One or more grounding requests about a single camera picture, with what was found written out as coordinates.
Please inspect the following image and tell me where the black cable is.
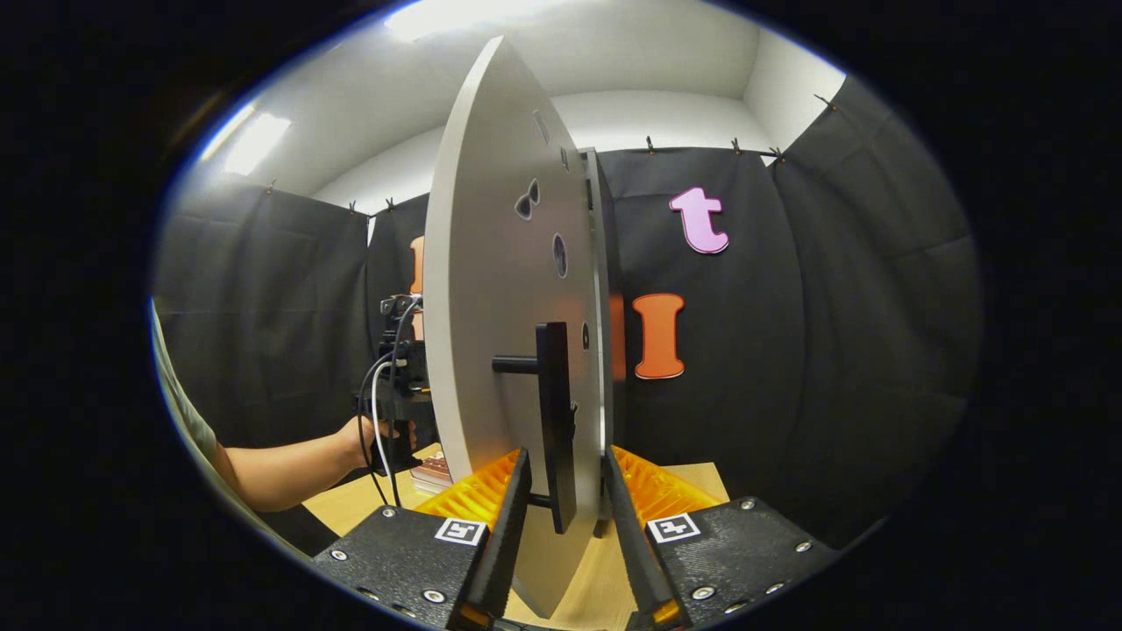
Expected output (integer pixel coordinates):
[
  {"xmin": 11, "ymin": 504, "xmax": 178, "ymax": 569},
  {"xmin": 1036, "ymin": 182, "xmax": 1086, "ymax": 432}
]
[{"xmin": 357, "ymin": 296, "xmax": 423, "ymax": 509}]

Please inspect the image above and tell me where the black backdrop cloth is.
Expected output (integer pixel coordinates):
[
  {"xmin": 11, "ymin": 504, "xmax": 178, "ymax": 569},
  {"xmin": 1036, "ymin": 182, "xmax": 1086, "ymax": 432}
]
[{"xmin": 153, "ymin": 74, "xmax": 983, "ymax": 549}]

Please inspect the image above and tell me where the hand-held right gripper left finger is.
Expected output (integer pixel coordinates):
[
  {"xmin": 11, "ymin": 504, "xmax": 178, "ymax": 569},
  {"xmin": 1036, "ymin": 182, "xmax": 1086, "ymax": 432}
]
[{"xmin": 311, "ymin": 447, "xmax": 534, "ymax": 630}]

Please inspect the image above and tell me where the grey cabinet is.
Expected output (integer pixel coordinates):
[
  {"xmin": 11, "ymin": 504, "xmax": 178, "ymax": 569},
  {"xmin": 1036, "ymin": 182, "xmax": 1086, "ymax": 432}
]
[{"xmin": 580, "ymin": 147, "xmax": 628, "ymax": 537}]

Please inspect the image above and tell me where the stack of books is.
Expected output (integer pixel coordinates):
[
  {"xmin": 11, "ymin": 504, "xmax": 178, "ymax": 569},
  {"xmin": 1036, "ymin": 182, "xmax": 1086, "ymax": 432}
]
[{"xmin": 409, "ymin": 453, "xmax": 455, "ymax": 497}]

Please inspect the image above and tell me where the black door handle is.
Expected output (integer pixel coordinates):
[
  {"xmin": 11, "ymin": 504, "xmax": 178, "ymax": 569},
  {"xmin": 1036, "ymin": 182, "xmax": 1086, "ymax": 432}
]
[{"xmin": 492, "ymin": 322, "xmax": 579, "ymax": 535}]

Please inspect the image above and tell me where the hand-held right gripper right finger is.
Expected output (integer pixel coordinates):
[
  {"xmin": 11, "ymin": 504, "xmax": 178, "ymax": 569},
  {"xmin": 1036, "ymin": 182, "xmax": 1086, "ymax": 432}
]
[{"xmin": 603, "ymin": 444, "xmax": 840, "ymax": 630}]

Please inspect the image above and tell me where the beige cabinet door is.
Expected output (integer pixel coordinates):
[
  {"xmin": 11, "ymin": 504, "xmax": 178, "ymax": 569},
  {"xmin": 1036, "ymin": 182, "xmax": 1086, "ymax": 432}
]
[{"xmin": 423, "ymin": 35, "xmax": 614, "ymax": 620}]

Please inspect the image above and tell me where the long ceiling light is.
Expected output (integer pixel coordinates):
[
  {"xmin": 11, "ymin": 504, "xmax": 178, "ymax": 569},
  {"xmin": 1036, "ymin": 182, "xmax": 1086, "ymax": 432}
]
[{"xmin": 202, "ymin": 105, "xmax": 293, "ymax": 177}]

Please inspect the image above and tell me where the grey green shirt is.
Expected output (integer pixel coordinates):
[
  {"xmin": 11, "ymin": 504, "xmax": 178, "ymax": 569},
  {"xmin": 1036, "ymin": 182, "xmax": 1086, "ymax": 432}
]
[{"xmin": 149, "ymin": 298, "xmax": 220, "ymax": 497}]

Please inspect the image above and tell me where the white cable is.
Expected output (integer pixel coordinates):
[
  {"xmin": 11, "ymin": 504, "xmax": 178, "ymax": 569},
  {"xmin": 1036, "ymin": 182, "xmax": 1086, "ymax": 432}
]
[{"xmin": 370, "ymin": 358, "xmax": 402, "ymax": 509}]

